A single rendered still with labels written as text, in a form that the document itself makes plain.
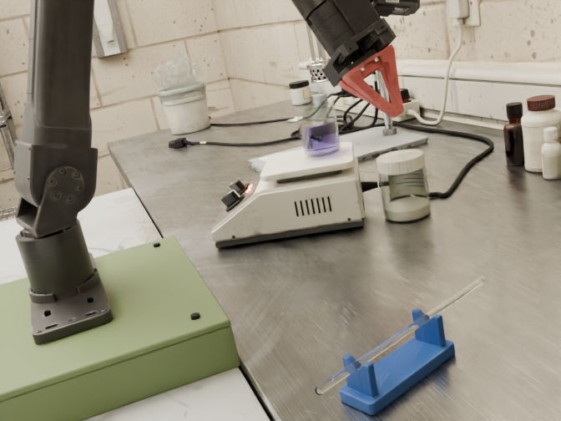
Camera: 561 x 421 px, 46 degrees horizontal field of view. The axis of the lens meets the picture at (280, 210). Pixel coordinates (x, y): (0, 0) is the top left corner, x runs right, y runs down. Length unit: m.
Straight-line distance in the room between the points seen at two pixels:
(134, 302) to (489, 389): 0.33
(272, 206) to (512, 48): 0.61
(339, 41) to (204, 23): 2.48
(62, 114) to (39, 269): 0.15
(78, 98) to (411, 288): 0.37
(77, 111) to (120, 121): 2.54
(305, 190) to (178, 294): 0.26
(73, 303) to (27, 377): 0.11
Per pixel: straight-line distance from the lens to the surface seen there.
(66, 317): 0.64
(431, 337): 0.54
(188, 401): 0.56
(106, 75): 3.19
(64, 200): 0.65
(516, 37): 1.26
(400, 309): 0.63
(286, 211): 0.84
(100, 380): 0.57
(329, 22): 0.79
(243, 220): 0.85
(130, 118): 3.21
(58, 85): 0.66
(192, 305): 0.61
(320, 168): 0.82
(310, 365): 0.56
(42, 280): 0.68
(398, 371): 0.52
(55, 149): 0.65
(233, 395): 0.55
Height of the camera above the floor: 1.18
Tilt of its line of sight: 17 degrees down
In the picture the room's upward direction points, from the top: 11 degrees counter-clockwise
